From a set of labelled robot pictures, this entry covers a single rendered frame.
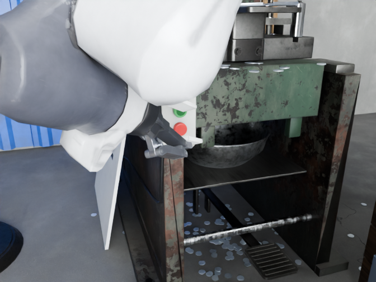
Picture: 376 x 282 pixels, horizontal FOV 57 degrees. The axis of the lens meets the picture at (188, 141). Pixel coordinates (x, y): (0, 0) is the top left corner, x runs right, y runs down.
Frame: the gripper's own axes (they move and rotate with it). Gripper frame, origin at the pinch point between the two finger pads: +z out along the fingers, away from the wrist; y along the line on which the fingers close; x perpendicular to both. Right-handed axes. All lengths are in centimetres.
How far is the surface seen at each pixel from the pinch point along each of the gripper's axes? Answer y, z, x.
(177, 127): 1.0, 6.8, 4.8
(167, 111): 4.5, 5.3, 5.8
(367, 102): 38, 256, -56
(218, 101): 8.6, 23.3, 0.1
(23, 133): 38, 89, 140
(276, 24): 35, 49, -15
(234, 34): 25.0, 25.4, -6.4
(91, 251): -27, 41, 59
